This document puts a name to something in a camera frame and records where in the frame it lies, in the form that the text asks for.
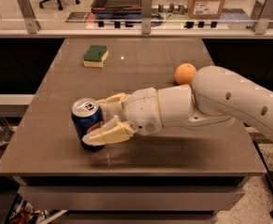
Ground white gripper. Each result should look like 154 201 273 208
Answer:
82 88 161 147

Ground blue pepsi can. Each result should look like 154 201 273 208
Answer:
71 98 103 150

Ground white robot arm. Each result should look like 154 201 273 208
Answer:
83 66 273 146

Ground green yellow sponge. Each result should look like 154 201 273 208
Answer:
83 45 109 68

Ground orange fruit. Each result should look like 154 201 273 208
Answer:
174 63 197 85

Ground colourful snack bag bin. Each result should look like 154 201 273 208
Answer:
4 193 51 224

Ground cardboard box with label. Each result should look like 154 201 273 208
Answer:
187 0 225 19

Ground left metal glass bracket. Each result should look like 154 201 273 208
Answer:
17 0 40 34

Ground metal glass bracket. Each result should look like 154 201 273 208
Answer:
142 0 152 35
17 0 40 34
251 0 273 35

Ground middle metal glass bracket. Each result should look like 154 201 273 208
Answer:
142 0 152 35

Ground right metal glass bracket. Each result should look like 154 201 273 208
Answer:
251 0 273 35

